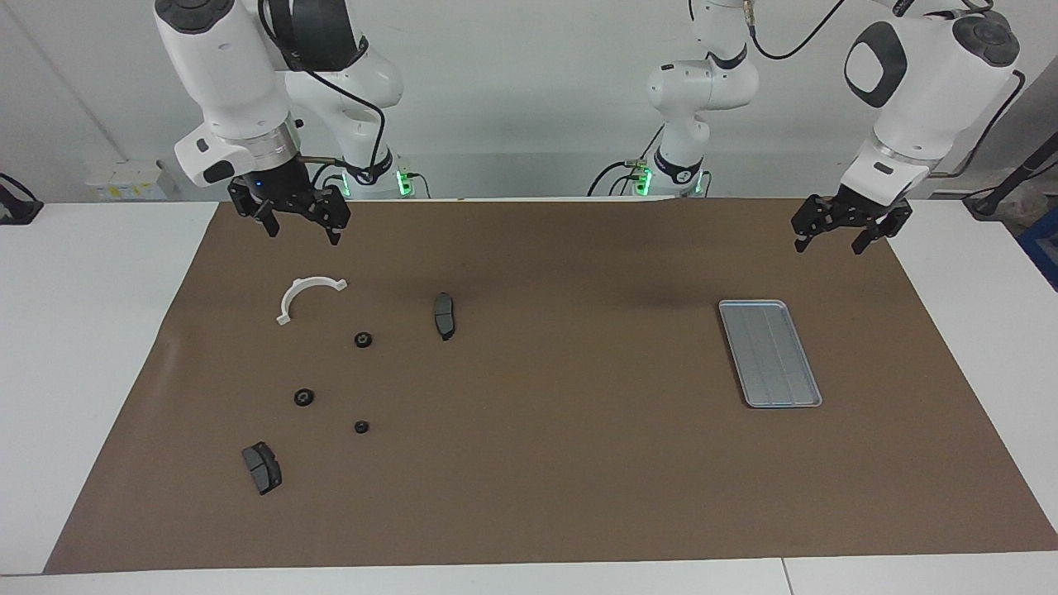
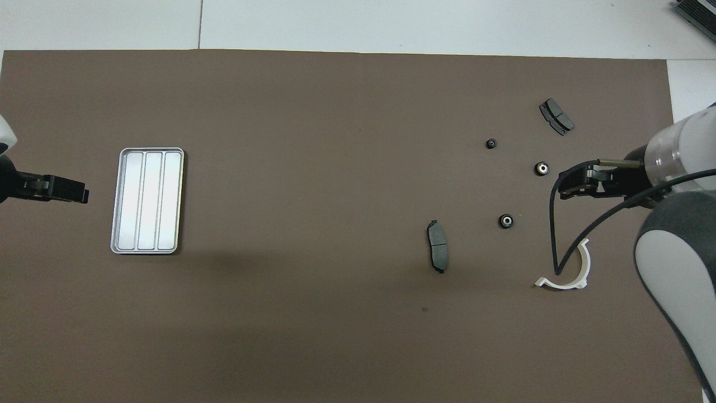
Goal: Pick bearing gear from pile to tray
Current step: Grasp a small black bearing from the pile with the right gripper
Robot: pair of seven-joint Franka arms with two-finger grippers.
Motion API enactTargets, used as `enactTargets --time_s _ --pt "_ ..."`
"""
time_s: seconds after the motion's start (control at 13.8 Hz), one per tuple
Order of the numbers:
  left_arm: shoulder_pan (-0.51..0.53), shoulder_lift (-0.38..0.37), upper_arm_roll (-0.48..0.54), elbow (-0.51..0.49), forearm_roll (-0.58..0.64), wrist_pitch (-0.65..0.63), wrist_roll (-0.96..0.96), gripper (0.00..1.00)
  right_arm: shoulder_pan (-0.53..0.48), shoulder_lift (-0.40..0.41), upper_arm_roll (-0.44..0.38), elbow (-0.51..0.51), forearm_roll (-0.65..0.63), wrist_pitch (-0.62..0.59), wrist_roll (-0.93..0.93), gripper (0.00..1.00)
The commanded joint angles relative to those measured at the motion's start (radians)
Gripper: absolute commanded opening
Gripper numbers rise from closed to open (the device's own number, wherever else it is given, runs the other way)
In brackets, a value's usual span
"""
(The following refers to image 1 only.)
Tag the dark grey brake pad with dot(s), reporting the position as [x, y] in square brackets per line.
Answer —
[263, 469]
[445, 316]

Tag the black clamp base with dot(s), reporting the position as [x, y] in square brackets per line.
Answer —
[16, 211]

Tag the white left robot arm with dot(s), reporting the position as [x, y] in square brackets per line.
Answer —
[934, 83]

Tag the brown table mat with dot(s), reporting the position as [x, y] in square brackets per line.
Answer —
[537, 454]

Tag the white wall socket box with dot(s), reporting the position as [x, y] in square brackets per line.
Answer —
[124, 178]

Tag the silver metal tray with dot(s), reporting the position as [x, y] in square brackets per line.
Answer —
[769, 355]

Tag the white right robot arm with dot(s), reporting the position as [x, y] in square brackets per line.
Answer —
[223, 74]

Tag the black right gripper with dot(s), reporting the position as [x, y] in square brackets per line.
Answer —
[281, 186]

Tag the white curved plastic bracket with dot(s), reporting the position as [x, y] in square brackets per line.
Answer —
[291, 296]

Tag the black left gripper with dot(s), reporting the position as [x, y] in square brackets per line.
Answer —
[860, 211]

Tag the black stand pole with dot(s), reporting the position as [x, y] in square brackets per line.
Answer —
[1025, 169]

